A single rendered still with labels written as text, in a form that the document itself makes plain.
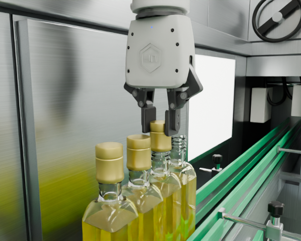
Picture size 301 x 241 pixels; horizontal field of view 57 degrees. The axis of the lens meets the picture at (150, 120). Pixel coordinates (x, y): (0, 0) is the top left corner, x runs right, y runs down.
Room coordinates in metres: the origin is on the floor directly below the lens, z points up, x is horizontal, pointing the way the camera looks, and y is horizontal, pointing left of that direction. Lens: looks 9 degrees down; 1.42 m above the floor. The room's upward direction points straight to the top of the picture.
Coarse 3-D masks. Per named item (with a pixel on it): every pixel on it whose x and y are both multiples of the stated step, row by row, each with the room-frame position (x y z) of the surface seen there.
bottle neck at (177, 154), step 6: (174, 138) 0.46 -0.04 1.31; (180, 138) 0.46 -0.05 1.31; (174, 144) 0.46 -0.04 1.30; (180, 144) 0.46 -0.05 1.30; (174, 150) 0.46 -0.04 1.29; (180, 150) 0.46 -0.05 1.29; (174, 156) 0.46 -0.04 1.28; (180, 156) 0.46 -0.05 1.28; (174, 162) 0.46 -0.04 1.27; (180, 162) 0.46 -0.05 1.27
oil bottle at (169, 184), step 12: (156, 180) 0.40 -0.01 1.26; (168, 180) 0.41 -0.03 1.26; (168, 192) 0.40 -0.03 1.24; (180, 192) 0.43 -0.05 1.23; (168, 204) 0.39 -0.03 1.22; (180, 204) 0.43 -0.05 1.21; (168, 216) 0.39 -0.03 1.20; (180, 216) 0.43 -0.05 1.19; (168, 228) 0.40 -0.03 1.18; (180, 228) 0.43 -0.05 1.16; (168, 240) 0.40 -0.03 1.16; (180, 240) 0.43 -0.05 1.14
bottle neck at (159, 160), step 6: (156, 156) 0.41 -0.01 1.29; (162, 156) 0.41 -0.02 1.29; (168, 156) 0.42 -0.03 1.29; (156, 162) 0.41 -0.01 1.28; (162, 162) 0.41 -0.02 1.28; (168, 162) 0.42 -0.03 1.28; (156, 168) 0.41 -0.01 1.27; (162, 168) 0.41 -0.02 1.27; (168, 168) 0.42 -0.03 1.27; (156, 174) 0.41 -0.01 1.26; (162, 174) 0.41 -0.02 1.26
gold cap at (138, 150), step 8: (128, 136) 0.38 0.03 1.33; (136, 136) 0.38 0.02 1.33; (144, 136) 0.38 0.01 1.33; (128, 144) 0.37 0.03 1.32; (136, 144) 0.36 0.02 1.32; (144, 144) 0.36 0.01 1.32; (128, 152) 0.37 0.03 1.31; (136, 152) 0.36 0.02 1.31; (144, 152) 0.36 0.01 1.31; (128, 160) 0.37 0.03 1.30; (136, 160) 0.36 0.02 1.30; (144, 160) 0.36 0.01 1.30; (128, 168) 0.37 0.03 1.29; (136, 168) 0.36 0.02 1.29; (144, 168) 0.36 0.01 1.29
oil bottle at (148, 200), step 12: (132, 192) 0.36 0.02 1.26; (144, 192) 0.36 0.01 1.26; (156, 192) 0.37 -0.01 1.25; (144, 204) 0.35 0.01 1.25; (156, 204) 0.37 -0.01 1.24; (144, 216) 0.34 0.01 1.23; (156, 216) 0.37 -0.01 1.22; (144, 228) 0.34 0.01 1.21; (156, 228) 0.37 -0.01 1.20; (144, 240) 0.34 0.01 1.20; (156, 240) 0.37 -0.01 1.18
